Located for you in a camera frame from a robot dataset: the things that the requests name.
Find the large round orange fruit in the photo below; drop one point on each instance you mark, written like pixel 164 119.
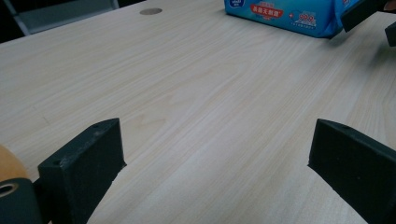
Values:
pixel 11 163

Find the pale metal stand frame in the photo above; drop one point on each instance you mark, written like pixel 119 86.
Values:
pixel 62 17

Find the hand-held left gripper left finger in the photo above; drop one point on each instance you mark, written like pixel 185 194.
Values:
pixel 84 161

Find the blue wet wipes pack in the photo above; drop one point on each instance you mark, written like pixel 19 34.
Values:
pixel 289 15

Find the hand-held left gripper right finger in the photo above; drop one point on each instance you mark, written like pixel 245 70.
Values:
pixel 355 165

